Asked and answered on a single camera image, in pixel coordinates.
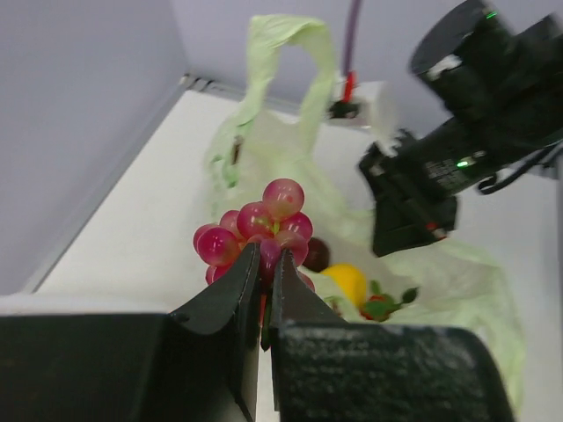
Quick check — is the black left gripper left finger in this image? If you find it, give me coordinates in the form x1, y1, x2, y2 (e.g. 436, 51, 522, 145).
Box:
1, 245, 260, 421

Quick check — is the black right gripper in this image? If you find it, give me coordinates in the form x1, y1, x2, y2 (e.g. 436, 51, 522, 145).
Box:
358, 122, 518, 257

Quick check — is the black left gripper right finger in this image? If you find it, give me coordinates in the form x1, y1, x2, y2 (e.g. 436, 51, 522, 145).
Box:
268, 251, 515, 421

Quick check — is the red strawberry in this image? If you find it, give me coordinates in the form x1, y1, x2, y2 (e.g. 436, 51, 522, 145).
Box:
359, 280, 419, 323

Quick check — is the yellow lemon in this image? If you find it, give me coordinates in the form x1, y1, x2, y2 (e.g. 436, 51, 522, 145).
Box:
321, 264, 368, 308

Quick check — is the dark red plum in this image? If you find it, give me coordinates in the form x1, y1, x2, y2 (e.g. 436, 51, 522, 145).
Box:
303, 237, 331, 273

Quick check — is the pink grape bunch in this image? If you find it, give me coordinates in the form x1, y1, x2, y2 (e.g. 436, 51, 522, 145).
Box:
193, 178, 313, 291

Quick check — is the light green plastic bag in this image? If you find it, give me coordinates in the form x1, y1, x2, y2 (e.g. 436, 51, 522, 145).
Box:
205, 14, 525, 411

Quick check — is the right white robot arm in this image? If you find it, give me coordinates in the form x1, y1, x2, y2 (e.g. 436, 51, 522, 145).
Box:
359, 1, 562, 257

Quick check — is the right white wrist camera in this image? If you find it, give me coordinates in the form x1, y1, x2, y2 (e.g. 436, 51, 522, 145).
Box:
326, 76, 398, 142

